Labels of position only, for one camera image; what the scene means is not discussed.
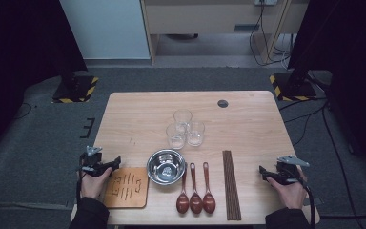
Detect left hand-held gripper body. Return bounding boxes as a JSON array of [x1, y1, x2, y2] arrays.
[[79, 145, 109, 177]]

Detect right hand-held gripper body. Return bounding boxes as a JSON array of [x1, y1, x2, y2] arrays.
[[274, 155, 311, 186]]

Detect wooden coaster with cutouts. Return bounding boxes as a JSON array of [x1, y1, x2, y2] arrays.
[[103, 167, 150, 209]]

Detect row of dark chopsticks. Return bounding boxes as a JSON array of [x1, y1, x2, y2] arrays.
[[222, 150, 243, 221]]

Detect stainless steel bowl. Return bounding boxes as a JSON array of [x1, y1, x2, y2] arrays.
[[146, 148, 187, 186]]

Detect reddish brown wooden spoon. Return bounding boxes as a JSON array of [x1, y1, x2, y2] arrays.
[[189, 162, 204, 215], [175, 162, 191, 215], [202, 161, 217, 215]]

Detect clear drinking glass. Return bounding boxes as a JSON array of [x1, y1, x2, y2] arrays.
[[166, 122, 188, 151], [173, 109, 193, 132], [186, 120, 206, 147]]

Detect person's right hand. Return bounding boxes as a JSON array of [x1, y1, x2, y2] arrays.
[[266, 171, 309, 210]]

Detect person's left hand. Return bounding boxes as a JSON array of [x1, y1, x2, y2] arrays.
[[79, 167, 113, 200]]

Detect black floor tape mark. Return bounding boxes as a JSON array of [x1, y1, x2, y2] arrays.
[[79, 117, 96, 139]]

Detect black stand yellow striped base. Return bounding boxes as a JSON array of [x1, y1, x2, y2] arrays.
[[51, 71, 99, 104], [269, 72, 318, 102]]

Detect dark curtain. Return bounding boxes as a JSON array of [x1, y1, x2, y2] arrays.
[[0, 0, 89, 160], [287, 0, 366, 179]]

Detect white cabinet panel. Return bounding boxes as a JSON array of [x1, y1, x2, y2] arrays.
[[59, 0, 151, 60]]

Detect grey desk label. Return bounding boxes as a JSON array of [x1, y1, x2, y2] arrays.
[[234, 23, 261, 32]]

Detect light wooden desk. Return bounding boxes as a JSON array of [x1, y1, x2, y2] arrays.
[[140, 0, 309, 65]]

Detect white power strip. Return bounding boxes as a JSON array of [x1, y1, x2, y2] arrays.
[[254, 0, 279, 7]]

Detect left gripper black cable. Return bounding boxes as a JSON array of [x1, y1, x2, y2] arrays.
[[75, 156, 86, 204]]

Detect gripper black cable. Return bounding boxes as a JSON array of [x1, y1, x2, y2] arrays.
[[75, 156, 86, 204], [294, 177, 316, 229]]

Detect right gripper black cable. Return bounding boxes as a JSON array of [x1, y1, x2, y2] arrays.
[[294, 177, 316, 229]]

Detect black floor cable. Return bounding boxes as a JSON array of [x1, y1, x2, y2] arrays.
[[284, 106, 327, 147], [13, 102, 33, 120], [321, 106, 365, 229], [278, 97, 328, 112]]

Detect white cables bundle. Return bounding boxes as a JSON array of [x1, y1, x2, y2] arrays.
[[273, 32, 295, 70]]

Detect black hanging power cable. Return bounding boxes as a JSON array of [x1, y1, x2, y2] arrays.
[[249, 3, 292, 68]]

